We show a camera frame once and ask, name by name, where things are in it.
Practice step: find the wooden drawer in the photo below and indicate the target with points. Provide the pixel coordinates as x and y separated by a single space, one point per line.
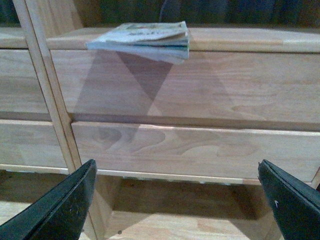
21 96
30 143
228 89
195 154

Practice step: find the light illustrated paperback book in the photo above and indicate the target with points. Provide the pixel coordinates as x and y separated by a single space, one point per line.
167 42

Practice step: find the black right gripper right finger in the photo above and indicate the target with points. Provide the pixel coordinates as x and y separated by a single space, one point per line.
295 205

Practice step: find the lower left wooden drawer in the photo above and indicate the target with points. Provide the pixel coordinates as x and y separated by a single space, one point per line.
30 143

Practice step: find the upper right wooden drawer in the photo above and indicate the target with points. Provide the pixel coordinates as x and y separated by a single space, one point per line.
228 89

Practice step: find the lower right wooden drawer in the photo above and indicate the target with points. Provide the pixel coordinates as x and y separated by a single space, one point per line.
195 154

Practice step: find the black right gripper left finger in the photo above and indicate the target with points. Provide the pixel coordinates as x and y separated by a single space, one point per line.
60 214

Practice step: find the wooden bookshelf unit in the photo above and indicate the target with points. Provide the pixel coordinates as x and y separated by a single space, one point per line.
128 208

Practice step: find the upper left wooden drawer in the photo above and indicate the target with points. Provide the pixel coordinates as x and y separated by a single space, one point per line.
21 96

